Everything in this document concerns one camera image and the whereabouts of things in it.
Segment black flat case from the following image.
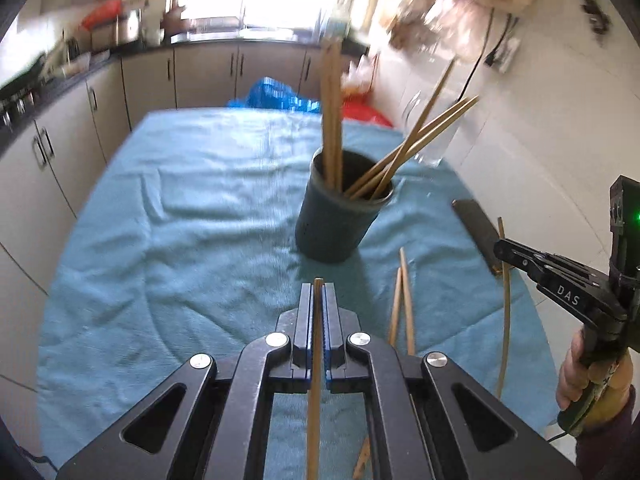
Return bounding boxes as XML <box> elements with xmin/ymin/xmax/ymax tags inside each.
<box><xmin>451</xmin><ymin>199</ymin><xmax>506</xmax><ymax>277</ymax></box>

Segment dark grey utensil holder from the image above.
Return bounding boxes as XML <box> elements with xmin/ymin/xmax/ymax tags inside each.
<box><xmin>295</xmin><ymin>147</ymin><xmax>396</xmax><ymax>264</ymax></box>

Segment bunch of bamboo chopsticks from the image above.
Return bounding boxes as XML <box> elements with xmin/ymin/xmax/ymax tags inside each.
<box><xmin>320</xmin><ymin>42</ymin><xmax>481</xmax><ymax>201</ymax></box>

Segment white power strip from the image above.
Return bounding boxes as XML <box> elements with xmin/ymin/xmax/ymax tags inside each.
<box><xmin>487</xmin><ymin>35</ymin><xmax>521</xmax><ymax>74</ymax></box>

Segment clear glass pitcher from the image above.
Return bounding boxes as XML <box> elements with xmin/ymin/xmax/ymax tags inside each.
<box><xmin>400</xmin><ymin>91</ymin><xmax>463</xmax><ymax>168</ymax></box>

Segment long bamboo chopstick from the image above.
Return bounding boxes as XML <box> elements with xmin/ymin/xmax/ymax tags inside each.
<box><xmin>388</xmin><ymin>267</ymin><xmax>404</xmax><ymax>345</ymax></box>
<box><xmin>306</xmin><ymin>277</ymin><xmax>325</xmax><ymax>480</ymax></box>
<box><xmin>495</xmin><ymin>216</ymin><xmax>513</xmax><ymax>402</ymax></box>
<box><xmin>352</xmin><ymin>436</ymin><xmax>372</xmax><ymax>480</ymax></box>
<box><xmin>399</xmin><ymin>247</ymin><xmax>416</xmax><ymax>357</ymax></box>

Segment white plastic bag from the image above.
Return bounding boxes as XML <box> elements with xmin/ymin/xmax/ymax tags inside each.
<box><xmin>341</xmin><ymin>55</ymin><xmax>378</xmax><ymax>96</ymax></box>

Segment person's right forearm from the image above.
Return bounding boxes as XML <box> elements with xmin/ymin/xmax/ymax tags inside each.
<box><xmin>575</xmin><ymin>399</ymin><xmax>640</xmax><ymax>480</ymax></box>

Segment grey kitchen cabinets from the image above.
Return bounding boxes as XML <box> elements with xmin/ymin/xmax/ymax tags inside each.
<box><xmin>0</xmin><ymin>42</ymin><xmax>362</xmax><ymax>411</ymax></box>

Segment red plastic bag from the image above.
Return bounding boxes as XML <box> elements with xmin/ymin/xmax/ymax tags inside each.
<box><xmin>344</xmin><ymin>100</ymin><xmax>394</xmax><ymax>129</ymax></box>

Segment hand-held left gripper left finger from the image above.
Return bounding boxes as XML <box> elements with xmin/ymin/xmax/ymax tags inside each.
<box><xmin>55</xmin><ymin>282</ymin><xmax>321</xmax><ymax>480</ymax></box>

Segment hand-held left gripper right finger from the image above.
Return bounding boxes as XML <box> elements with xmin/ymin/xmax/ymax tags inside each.
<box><xmin>322</xmin><ymin>282</ymin><xmax>583</xmax><ymax>480</ymax></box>

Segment steel rice cooker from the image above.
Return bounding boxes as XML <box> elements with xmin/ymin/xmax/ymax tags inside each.
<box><xmin>115</xmin><ymin>7</ymin><xmax>144</xmax><ymax>44</ymax></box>

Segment red plastic basin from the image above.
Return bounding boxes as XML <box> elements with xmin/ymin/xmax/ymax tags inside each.
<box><xmin>81</xmin><ymin>0</ymin><xmax>123</xmax><ymax>31</ymax></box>

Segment person's right hand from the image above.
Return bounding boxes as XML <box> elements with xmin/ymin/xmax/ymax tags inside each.
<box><xmin>556</xmin><ymin>329</ymin><xmax>609</xmax><ymax>412</ymax></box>

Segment blue plastic bag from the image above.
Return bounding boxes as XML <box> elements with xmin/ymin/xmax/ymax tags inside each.
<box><xmin>227</xmin><ymin>77</ymin><xmax>321</xmax><ymax>113</ymax></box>

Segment brown clay pot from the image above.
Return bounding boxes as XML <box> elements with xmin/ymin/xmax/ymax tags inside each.
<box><xmin>162</xmin><ymin>5</ymin><xmax>189</xmax><ymax>34</ymax></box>

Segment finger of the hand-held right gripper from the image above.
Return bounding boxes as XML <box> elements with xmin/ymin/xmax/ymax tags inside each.
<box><xmin>537</xmin><ymin>272</ymin><xmax>629</xmax><ymax>332</ymax></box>
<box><xmin>494</xmin><ymin>238</ymin><xmax>612</xmax><ymax>289</ymax></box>

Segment blue-green towel tablecloth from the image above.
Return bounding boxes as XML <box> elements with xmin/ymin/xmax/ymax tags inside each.
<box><xmin>37</xmin><ymin>107</ymin><xmax>558</xmax><ymax>480</ymax></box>

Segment hanging clear plastic bag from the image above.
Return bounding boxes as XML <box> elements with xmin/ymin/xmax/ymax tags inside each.
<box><xmin>425</xmin><ymin>0</ymin><xmax>493</xmax><ymax>61</ymax></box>

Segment black kitchen countertop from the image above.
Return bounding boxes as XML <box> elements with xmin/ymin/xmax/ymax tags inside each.
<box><xmin>0</xmin><ymin>30</ymin><xmax>371</xmax><ymax>161</ymax></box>

